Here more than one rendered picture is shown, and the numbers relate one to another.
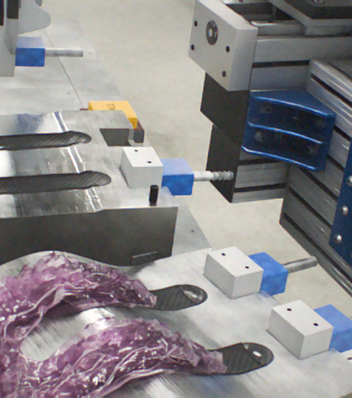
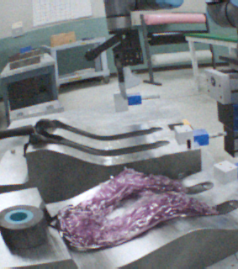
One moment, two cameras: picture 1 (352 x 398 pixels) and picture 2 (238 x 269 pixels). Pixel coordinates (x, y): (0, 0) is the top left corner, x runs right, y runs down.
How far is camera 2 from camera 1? 31 cm
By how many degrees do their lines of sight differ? 21
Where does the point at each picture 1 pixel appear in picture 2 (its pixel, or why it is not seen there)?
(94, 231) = (161, 166)
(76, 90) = not seen: hidden behind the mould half
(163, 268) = (194, 177)
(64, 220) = (145, 162)
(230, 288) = (224, 178)
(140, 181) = (182, 139)
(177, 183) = (201, 139)
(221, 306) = (219, 188)
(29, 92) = not seen: hidden behind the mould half
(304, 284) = not seen: outside the picture
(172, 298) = (197, 189)
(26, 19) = (129, 82)
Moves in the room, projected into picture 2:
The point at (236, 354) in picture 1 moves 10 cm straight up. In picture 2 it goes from (224, 207) to (226, 155)
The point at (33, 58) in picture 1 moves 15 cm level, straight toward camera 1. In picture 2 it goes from (135, 101) to (130, 115)
